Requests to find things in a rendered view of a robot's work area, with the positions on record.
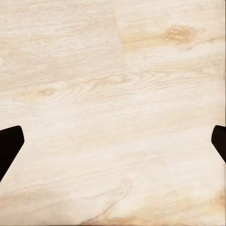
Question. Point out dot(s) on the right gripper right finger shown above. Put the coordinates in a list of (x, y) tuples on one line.
[(218, 139)]

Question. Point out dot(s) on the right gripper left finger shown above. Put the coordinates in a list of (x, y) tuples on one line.
[(11, 141)]

